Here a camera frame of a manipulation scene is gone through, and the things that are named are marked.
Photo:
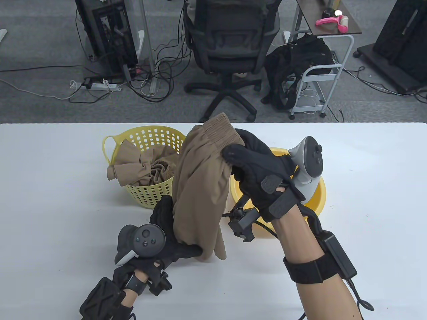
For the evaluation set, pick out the person's left hand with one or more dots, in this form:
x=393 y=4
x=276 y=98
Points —
x=176 y=251

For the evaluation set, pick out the person's right hand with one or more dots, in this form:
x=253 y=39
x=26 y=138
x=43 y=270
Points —
x=263 y=170

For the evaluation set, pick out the brown shorts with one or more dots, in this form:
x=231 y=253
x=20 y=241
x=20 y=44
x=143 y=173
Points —
x=200 y=186
x=133 y=166

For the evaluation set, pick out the person's left forearm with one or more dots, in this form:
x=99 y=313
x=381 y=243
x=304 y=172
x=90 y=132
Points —
x=128 y=296

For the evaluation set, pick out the black forearm brace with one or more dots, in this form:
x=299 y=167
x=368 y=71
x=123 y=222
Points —
x=100 y=298

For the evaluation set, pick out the grey VR controller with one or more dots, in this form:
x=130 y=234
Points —
x=146 y=240
x=308 y=163

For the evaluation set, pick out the yellow plastic basin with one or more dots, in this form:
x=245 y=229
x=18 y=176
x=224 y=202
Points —
x=317 y=196

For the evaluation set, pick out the yellow perforated plastic basket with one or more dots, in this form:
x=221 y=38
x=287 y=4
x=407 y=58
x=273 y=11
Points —
x=150 y=196

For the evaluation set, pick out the black bag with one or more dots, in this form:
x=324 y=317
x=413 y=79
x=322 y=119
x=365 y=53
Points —
x=293 y=63

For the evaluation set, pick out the black battery pack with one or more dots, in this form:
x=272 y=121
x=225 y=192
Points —
x=338 y=255

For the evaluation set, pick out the black mesh office chair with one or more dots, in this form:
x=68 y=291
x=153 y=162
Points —
x=230 y=40

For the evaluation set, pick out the pink plastic tool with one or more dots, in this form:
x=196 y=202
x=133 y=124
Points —
x=328 y=21

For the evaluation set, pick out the white cart with brown top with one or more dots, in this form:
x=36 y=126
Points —
x=310 y=13

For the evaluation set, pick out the black round device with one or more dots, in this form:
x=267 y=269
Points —
x=328 y=12

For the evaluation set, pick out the white power strip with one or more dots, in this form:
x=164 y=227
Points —
x=100 y=86

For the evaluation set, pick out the black wheeled cabinet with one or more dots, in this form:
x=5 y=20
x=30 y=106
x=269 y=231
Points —
x=400 y=40

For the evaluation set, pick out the black computer tower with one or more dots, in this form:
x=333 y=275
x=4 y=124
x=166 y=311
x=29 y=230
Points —
x=110 y=36

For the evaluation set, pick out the white flat object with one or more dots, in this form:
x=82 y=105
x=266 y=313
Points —
x=2 y=35

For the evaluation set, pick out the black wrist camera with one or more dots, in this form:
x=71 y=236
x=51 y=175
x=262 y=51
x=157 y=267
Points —
x=245 y=223
x=160 y=283

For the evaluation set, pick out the grey desk leg post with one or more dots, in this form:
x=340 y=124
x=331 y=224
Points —
x=146 y=40

